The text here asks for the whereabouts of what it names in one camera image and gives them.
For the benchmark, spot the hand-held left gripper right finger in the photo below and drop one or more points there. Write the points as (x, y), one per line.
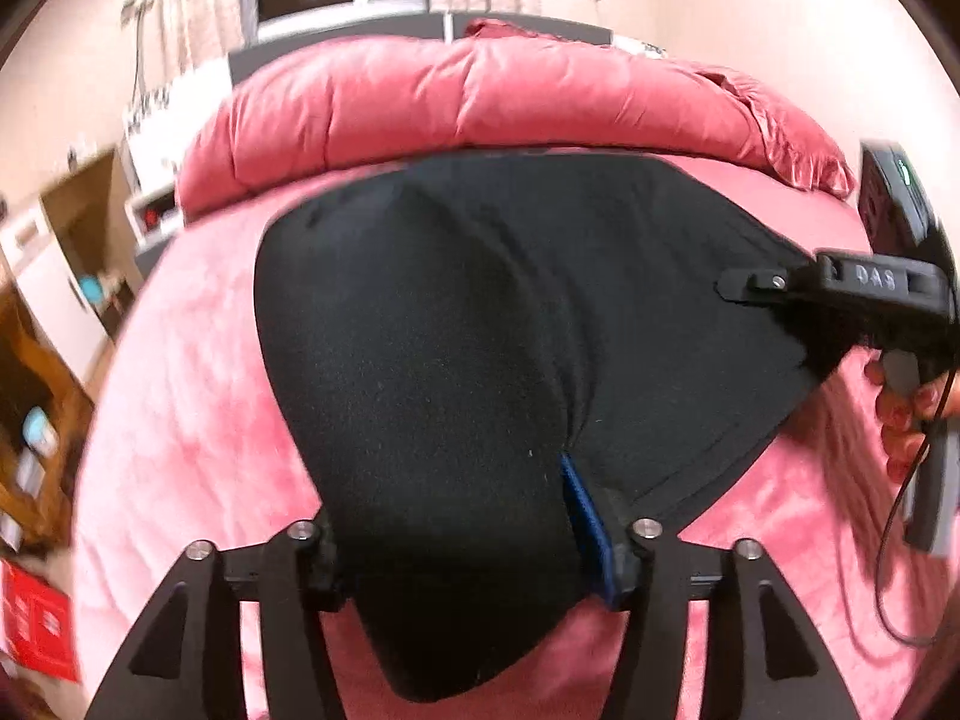
(589, 532)

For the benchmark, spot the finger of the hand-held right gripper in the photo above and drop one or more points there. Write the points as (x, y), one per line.
(765, 285)

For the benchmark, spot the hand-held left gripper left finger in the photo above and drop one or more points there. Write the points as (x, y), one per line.
(322, 562)

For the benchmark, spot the black pants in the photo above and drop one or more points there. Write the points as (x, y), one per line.
(450, 315)

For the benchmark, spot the person's right hand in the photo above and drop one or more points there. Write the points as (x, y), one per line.
(896, 427)

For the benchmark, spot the pink plush bed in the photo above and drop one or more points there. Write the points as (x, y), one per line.
(187, 390)

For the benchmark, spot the red cardboard box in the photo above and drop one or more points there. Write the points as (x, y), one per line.
(37, 615)

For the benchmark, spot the blue-lid white container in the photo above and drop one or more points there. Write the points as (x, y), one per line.
(39, 431)

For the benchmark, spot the grey headboard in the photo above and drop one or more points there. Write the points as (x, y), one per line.
(525, 24)

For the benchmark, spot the small teal item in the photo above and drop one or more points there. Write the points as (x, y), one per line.
(91, 290)

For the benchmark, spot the wooden shelf unit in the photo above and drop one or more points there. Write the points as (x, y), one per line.
(22, 360)

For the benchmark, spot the pink duvet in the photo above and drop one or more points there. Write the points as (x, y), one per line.
(450, 97)

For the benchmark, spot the white cabinet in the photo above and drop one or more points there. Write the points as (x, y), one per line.
(52, 292)

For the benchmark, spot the grey and white nightstand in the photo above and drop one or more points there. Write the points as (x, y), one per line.
(150, 157)

